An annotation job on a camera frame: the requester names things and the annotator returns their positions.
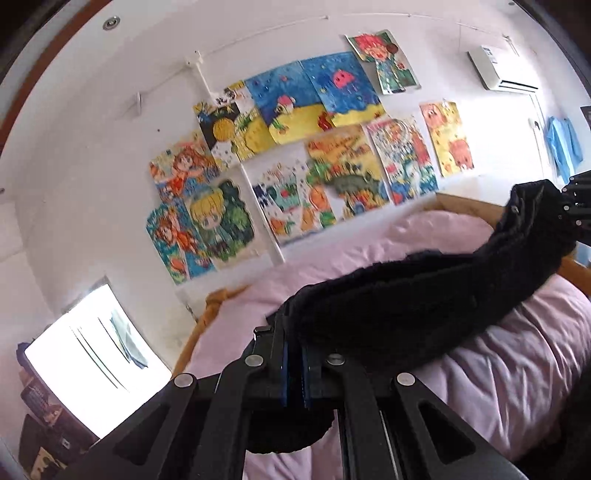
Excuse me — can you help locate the bright window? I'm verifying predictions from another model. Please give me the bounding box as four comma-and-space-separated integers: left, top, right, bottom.
23, 277, 172, 439

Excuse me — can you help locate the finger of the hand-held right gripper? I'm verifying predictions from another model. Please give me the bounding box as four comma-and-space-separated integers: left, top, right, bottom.
558, 205, 591, 246
561, 170, 591, 206

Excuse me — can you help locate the black padded jacket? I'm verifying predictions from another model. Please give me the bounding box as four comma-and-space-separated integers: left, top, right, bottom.
245, 180, 578, 455

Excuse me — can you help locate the pink duvet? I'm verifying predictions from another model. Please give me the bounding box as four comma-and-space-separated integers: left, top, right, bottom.
185, 210, 591, 480

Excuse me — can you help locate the person's leg in jeans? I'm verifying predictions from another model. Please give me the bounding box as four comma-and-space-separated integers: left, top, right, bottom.
526, 378, 591, 480

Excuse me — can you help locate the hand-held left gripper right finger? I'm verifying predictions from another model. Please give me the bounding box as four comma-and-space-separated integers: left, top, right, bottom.
301, 346, 532, 480

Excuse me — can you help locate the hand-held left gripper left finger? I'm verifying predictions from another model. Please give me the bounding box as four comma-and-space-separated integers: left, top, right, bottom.
55, 314, 304, 480

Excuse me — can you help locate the white door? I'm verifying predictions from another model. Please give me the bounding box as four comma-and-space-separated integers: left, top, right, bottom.
529, 90, 578, 185

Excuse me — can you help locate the blue hanging garment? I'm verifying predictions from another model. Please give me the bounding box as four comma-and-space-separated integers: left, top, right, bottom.
545, 116, 585, 185

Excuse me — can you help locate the group of colourful wall drawings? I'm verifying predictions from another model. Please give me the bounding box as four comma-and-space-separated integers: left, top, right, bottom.
145, 30, 476, 287

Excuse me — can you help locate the black keyboard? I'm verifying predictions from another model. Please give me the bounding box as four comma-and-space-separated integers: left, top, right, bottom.
20, 378, 64, 426

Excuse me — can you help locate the white air conditioner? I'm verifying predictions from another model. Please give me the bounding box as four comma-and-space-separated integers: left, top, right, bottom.
467, 45, 541, 91

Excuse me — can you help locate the wooden bed frame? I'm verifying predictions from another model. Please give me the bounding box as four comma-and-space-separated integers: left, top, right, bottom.
173, 191, 591, 384

